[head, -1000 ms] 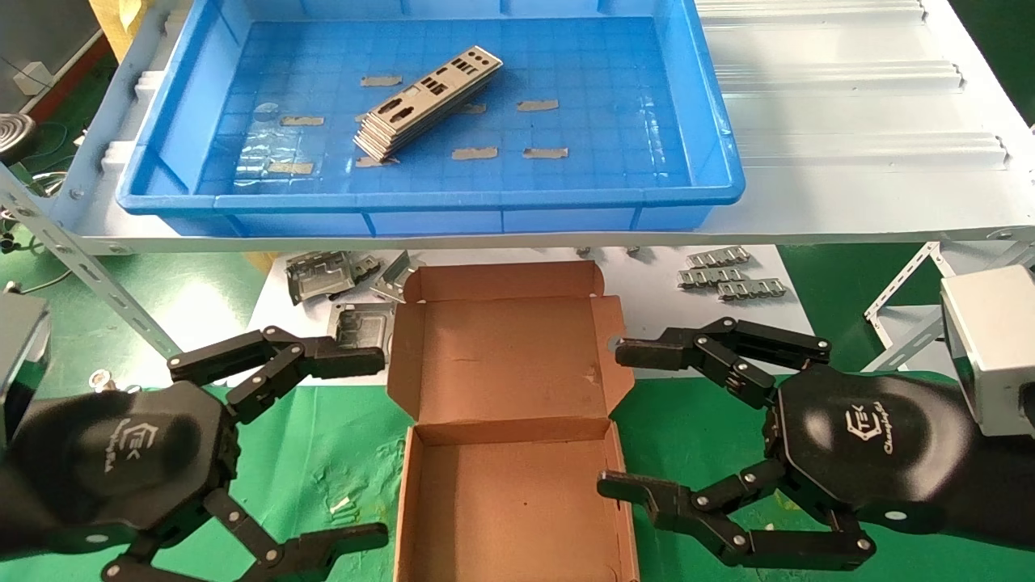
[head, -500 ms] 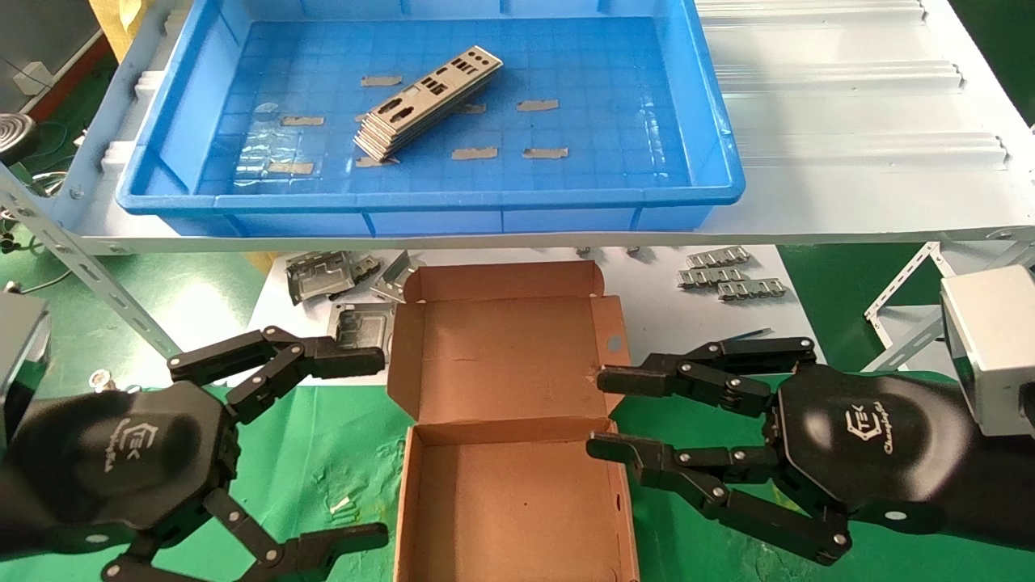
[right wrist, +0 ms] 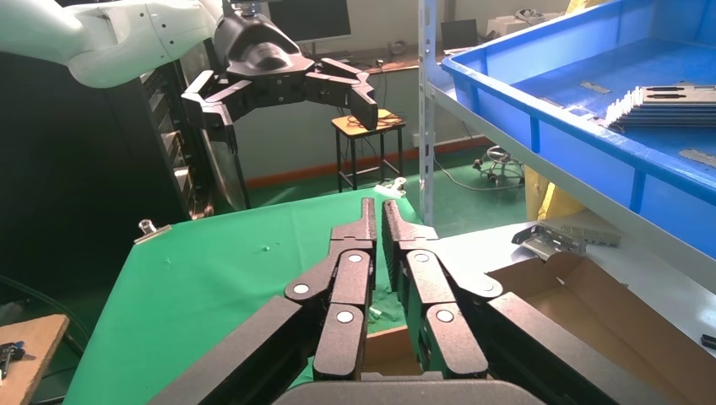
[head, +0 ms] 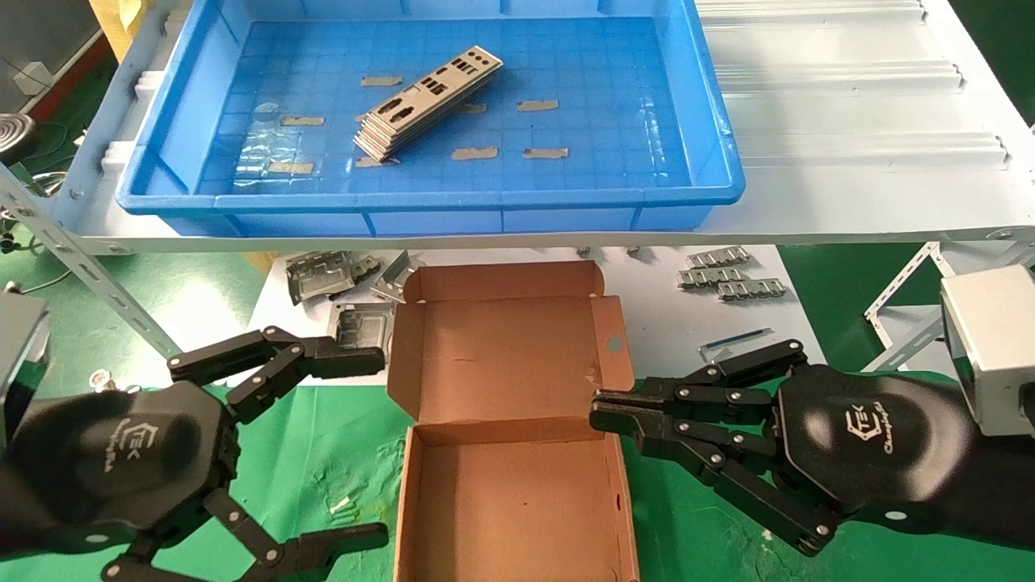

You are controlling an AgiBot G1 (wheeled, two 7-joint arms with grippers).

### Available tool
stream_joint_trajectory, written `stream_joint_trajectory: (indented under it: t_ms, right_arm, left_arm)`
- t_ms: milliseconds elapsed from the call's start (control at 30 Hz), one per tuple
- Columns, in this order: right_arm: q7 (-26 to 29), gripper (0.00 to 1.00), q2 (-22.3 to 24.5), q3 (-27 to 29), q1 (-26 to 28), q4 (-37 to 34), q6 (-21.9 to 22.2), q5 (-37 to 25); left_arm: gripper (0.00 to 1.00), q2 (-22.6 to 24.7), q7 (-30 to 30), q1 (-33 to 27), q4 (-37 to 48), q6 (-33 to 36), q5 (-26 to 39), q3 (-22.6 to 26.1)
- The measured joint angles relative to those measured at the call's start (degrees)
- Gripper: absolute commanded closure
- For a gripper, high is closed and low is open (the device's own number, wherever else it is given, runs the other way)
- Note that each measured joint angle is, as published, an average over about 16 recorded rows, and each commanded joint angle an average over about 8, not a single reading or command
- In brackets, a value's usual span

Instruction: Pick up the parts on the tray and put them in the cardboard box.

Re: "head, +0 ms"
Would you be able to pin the white power adapter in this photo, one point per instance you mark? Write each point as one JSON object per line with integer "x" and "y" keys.
{"x": 32, "y": 77}

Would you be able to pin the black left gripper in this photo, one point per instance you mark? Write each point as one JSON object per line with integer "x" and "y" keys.
{"x": 121, "y": 461}

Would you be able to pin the bent grey metal bracket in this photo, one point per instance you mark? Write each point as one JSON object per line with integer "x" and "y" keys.
{"x": 396, "y": 275}
{"x": 360, "y": 319}
{"x": 323, "y": 275}

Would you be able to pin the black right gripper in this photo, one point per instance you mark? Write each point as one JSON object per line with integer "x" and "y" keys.
{"x": 873, "y": 436}

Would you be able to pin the yellow cardboard piece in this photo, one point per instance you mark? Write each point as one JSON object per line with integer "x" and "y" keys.
{"x": 117, "y": 20}

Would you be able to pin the silver binder clip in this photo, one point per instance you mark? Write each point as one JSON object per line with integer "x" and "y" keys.
{"x": 105, "y": 380}

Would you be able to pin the grey slotted angle bar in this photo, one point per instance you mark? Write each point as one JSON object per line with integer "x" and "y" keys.
{"x": 97, "y": 279}

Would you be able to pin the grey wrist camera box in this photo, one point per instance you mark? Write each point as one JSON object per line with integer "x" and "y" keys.
{"x": 20, "y": 356}
{"x": 999, "y": 339}

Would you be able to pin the black round base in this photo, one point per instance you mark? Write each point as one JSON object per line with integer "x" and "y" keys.
{"x": 14, "y": 136}

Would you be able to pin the blue plastic tray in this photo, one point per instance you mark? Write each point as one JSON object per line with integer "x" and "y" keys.
{"x": 598, "y": 121}

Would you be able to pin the green cloth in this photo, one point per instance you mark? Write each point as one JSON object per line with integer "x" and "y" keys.
{"x": 323, "y": 453}

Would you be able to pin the blue pen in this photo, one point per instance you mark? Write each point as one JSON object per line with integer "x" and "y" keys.
{"x": 736, "y": 339}

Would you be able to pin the white angle steel frame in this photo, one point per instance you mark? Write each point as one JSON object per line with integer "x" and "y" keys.
{"x": 901, "y": 283}

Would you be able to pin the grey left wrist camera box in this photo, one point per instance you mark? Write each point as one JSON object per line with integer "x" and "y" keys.
{"x": 20, "y": 356}

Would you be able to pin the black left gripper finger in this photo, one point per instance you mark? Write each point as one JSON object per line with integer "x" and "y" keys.
{"x": 340, "y": 360}

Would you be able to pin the white paper scrap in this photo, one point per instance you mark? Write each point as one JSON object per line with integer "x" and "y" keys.
{"x": 341, "y": 504}

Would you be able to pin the silver metal shield plate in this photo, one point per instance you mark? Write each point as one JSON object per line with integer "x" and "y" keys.
{"x": 420, "y": 95}

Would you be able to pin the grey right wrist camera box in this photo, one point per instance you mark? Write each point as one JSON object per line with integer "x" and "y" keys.
{"x": 999, "y": 339}

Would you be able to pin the grey metal clip strip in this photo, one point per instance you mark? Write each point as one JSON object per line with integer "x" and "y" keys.
{"x": 718, "y": 257}
{"x": 752, "y": 289}
{"x": 710, "y": 278}

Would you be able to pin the white paper sheet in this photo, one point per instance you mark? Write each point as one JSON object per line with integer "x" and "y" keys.
{"x": 663, "y": 307}

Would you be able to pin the white metal shelf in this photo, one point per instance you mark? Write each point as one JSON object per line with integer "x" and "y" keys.
{"x": 849, "y": 194}

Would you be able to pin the brown cardboard box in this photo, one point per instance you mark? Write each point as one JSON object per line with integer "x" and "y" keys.
{"x": 501, "y": 356}

